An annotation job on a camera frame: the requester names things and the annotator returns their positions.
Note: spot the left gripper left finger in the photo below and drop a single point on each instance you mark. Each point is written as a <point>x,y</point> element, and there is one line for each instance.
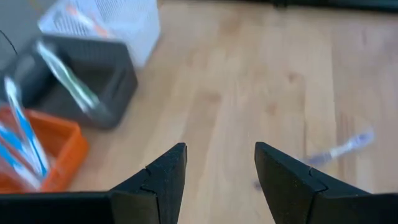
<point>155,186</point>

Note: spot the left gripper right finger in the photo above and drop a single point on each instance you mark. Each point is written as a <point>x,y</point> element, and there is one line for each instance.
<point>295,186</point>

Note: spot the orange toothbrush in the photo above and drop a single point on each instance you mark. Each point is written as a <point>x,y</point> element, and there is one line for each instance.
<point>84,18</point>

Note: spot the orange plastic basket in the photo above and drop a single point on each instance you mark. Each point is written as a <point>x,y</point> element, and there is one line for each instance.
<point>65,149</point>

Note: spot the grey plastic basket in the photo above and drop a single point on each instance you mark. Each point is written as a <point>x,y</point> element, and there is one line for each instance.
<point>115,87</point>

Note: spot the white plastic basket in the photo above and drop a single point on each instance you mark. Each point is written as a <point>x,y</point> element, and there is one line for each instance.
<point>136,31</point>

